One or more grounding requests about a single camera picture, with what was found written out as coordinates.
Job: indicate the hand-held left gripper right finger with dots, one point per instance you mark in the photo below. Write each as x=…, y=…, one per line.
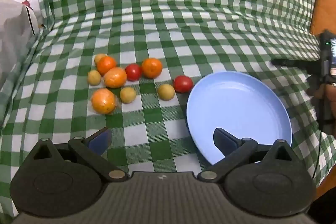
x=223, y=140

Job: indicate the bare orange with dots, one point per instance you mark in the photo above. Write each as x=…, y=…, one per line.
x=106, y=65
x=151, y=67

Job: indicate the round plastic-wrapped orange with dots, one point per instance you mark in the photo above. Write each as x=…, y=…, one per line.
x=103, y=101

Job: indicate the person's right hand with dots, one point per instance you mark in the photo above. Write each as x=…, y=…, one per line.
x=315, y=88

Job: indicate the orange cushion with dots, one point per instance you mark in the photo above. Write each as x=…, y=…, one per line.
x=325, y=11

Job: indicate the white floral cloth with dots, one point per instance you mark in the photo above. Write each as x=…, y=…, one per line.
x=13, y=24

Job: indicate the light blue plate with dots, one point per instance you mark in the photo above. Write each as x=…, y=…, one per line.
x=236, y=103

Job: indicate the red tomato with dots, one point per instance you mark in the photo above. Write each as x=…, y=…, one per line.
x=183, y=83
x=133, y=71

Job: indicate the oval plastic-wrapped orange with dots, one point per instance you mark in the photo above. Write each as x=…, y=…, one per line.
x=115, y=77

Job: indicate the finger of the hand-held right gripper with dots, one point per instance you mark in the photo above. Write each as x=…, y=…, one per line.
x=294, y=63

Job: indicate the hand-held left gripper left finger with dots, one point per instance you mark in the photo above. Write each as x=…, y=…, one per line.
x=101, y=141

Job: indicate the small yellow fruit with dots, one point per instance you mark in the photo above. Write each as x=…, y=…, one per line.
x=166, y=92
x=128, y=95
x=99, y=58
x=94, y=77

